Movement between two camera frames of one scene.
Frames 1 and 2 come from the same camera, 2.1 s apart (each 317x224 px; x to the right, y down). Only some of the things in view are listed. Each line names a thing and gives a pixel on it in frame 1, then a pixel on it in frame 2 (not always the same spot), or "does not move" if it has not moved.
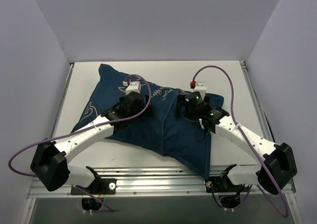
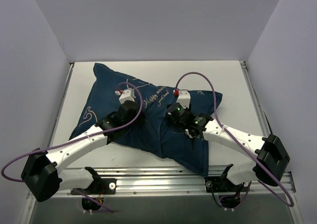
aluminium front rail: (175, 182) does not move
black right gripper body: (180, 105) to (172, 109)
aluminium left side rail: (63, 100) does not move
